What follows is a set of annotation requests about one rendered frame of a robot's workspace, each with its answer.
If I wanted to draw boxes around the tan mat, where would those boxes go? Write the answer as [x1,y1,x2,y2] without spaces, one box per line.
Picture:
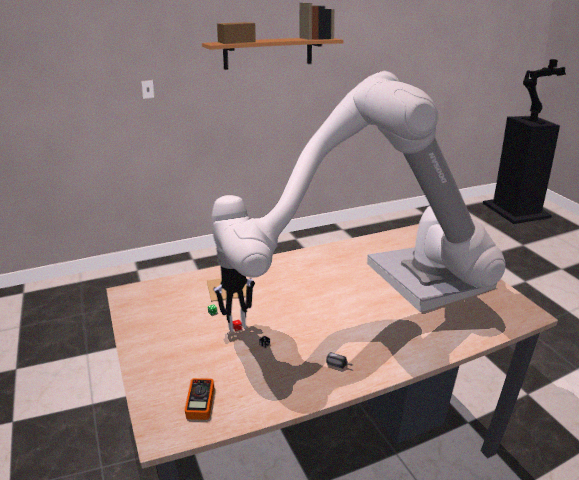
[207,278,246,302]

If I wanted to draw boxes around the orange digital multimeter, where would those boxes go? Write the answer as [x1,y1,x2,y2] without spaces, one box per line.
[185,378,215,420]

